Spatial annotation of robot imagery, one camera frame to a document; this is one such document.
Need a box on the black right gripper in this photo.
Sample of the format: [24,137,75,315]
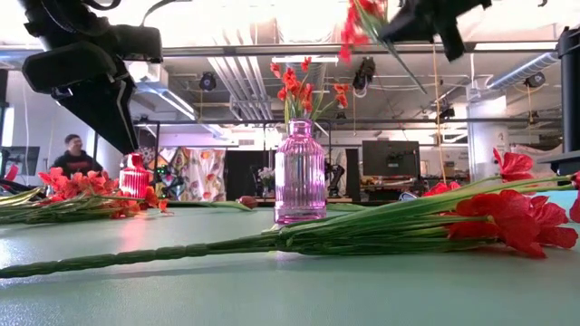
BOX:
[378,0,493,62]

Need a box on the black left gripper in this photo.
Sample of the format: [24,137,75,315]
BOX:
[20,25,164,155]

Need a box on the orange artificial flower bunch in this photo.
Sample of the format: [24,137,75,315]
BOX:
[269,56,351,126]

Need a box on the red ribbed glass vase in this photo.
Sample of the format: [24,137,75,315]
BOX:
[119,152,156,200]

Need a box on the pink ribbed glass vase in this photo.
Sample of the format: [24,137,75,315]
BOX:
[273,118,328,226]

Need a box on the person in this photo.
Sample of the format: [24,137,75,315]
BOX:
[48,133,105,180]

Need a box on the colourful floral cloth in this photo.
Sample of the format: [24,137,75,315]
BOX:
[156,147,227,204]

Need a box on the black background monitor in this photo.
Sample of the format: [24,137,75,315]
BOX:
[361,139,421,178]

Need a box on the small background flower bouquet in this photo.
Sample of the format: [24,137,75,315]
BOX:
[256,166,276,199]

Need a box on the green table mat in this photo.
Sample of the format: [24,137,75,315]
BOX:
[0,189,580,326]

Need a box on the black wall monitor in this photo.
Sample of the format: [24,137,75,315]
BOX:
[0,145,42,177]

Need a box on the silver ventilation duct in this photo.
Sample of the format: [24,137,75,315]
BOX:
[485,51,562,91]

